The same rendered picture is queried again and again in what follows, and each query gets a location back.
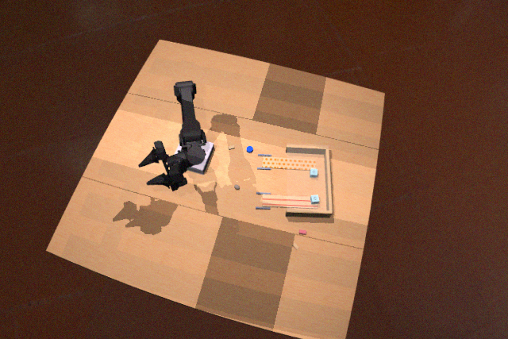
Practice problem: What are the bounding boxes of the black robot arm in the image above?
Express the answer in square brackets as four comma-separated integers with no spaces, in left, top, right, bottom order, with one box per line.
[168,81,206,187]

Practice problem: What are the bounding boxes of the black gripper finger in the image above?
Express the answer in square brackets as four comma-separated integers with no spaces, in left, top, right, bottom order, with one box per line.
[138,146,160,168]
[146,172,170,189]

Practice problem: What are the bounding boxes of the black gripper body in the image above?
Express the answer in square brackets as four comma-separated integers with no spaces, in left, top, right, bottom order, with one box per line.
[153,141,189,191]

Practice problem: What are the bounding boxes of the tan strip with orange polka dots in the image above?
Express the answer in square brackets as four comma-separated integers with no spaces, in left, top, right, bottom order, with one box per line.
[262,156,287,169]

